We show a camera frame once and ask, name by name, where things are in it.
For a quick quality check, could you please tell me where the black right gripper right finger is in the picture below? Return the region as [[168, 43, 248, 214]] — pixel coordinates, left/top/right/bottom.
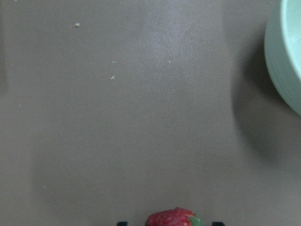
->
[[212, 222, 223, 226]]

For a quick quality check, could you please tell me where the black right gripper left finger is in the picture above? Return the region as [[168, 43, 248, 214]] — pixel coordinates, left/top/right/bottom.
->
[[117, 221, 128, 226]]

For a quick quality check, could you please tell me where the red strawberry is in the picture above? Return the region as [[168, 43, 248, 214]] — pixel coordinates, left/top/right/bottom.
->
[[145, 207, 204, 226]]

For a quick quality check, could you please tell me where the mint green bowl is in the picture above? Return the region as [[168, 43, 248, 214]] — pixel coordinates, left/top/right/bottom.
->
[[264, 0, 301, 115]]

